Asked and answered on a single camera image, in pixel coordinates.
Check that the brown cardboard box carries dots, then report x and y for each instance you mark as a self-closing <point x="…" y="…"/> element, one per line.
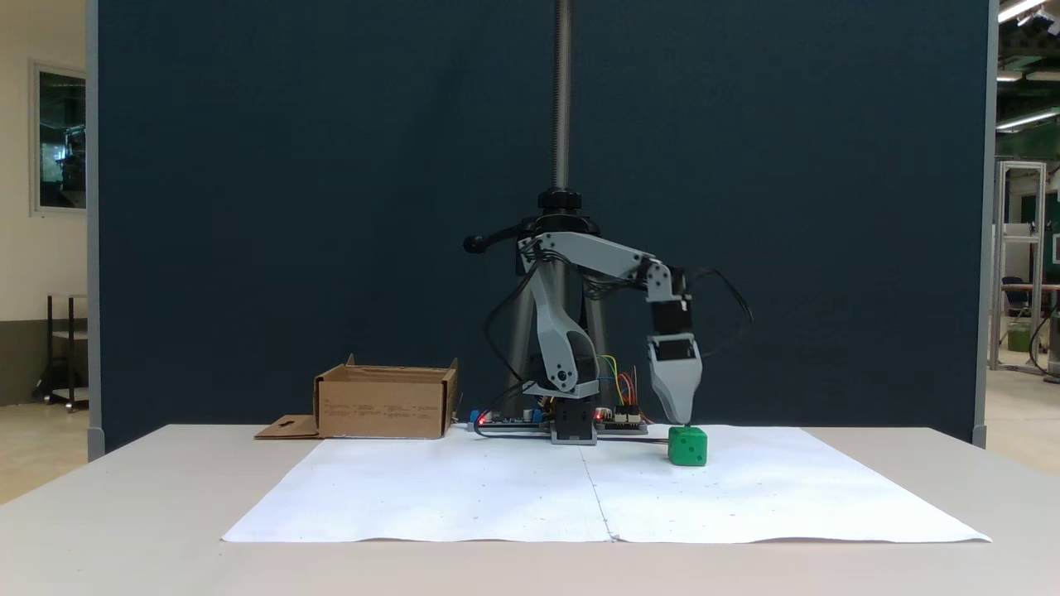
<point x="381" y="406"/>

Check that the dark blue partition panel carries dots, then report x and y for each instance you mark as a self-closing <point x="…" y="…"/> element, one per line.
<point x="248" y="207"/>

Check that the white paper sheet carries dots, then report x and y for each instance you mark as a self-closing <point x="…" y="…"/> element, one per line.
<point x="497" y="497"/>

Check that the black tripod with metal column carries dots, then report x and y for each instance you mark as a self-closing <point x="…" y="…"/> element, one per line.
<point x="561" y="124"/>

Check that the dark shelf cart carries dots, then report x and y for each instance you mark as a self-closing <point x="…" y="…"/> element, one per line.
<point x="66" y="348"/>

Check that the green dice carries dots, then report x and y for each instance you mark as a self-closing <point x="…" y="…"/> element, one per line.
<point x="687" y="447"/>

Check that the fluorescent ceiling light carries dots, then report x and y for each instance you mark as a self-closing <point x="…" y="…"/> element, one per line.
<point x="1027" y="120"/>
<point x="1020" y="8"/>

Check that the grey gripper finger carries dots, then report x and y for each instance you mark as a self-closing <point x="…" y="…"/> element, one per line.
<point x="681" y="401"/>

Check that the framed wall window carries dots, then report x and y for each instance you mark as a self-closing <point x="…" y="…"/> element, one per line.
<point x="62" y="141"/>

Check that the aluminium frame rack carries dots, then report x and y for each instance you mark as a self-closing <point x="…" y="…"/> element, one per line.
<point x="1020" y="248"/>

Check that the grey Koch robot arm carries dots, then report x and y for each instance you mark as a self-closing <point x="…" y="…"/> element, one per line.
<point x="596" y="252"/>

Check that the blue circuit board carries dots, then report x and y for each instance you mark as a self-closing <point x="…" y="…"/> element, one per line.
<point x="505" y="424"/>

